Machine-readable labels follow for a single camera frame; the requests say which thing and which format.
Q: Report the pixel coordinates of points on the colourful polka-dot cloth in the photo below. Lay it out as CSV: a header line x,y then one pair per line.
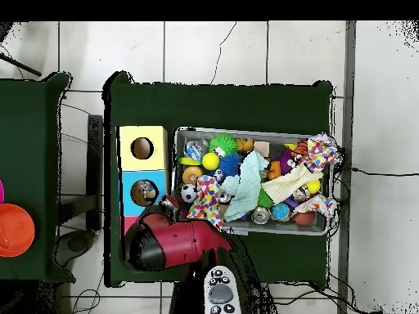
x,y
208,199

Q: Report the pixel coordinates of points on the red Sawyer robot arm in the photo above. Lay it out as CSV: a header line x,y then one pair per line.
x,y
190,242

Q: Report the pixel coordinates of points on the wooden box with three holes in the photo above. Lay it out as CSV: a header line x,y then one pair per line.
x,y
160,163

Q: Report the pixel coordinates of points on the shallow clear mesh bin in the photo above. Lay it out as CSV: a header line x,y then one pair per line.
x,y
288,229

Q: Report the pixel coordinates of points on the yellow ball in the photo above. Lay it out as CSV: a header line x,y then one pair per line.
x,y
210,161

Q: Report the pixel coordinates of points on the wooden burger toy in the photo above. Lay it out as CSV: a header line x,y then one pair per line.
x,y
192,174

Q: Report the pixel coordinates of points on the yellow banana toy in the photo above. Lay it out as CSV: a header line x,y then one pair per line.
x,y
190,161

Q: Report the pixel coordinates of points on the small soccer ball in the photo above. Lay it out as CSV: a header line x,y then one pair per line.
x,y
189,193

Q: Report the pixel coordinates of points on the mint green knit cloth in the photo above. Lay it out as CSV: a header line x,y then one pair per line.
x,y
247,186

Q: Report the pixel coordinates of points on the green spiky ball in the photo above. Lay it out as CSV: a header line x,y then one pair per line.
x,y
264,199

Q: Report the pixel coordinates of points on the dark green tablecloth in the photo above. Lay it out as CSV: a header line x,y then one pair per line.
x,y
163,104

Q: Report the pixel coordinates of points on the cream cloth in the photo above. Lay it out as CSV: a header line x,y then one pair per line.
x,y
294,182

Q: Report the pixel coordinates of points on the red-brown ball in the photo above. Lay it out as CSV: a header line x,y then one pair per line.
x,y
304,218

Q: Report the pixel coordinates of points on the black floor stand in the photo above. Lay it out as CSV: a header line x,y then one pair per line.
x,y
95,170

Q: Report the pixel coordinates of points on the dark green side table cloth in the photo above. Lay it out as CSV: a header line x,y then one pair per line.
x,y
39,163

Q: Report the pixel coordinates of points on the orange plate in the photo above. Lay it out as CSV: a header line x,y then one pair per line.
x,y
13,230

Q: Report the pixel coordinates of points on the black tripod leg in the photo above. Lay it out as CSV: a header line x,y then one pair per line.
x,y
19,65

